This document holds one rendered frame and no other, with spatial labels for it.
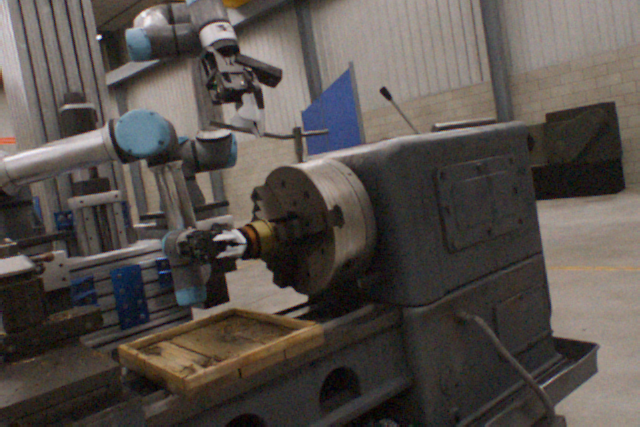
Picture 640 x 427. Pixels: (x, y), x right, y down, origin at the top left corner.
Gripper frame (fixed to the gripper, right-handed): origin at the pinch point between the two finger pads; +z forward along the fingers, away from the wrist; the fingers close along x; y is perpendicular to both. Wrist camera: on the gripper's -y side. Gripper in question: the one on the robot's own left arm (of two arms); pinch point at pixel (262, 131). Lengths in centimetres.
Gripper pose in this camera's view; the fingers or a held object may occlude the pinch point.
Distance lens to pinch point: 113.8
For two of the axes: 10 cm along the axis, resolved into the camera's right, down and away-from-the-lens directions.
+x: 5.2, -3.9, -7.6
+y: -7.7, 1.6, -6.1
